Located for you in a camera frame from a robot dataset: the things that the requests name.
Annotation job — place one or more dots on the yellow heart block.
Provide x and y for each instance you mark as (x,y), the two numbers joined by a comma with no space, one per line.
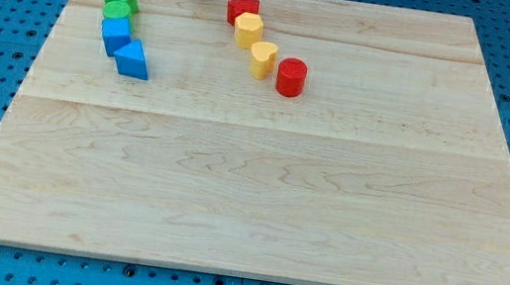
(263,59)

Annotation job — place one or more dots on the blue triangle block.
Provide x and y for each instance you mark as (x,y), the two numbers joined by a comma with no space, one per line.
(131,60)

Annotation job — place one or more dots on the blue cube block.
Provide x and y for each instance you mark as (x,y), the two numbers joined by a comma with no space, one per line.
(116,33)

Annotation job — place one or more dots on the light wooden board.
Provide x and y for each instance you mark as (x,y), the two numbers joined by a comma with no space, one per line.
(391,167)

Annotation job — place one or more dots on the yellow hexagon block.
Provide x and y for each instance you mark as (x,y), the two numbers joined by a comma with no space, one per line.
(248,30)

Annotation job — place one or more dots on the green cylinder block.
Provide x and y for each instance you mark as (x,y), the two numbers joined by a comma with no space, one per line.
(118,10)

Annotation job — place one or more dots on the red star block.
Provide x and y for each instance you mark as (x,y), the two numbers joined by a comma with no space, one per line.
(236,8)

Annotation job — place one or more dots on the red cylinder block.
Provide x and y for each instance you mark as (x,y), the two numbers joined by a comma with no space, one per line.
(291,77)

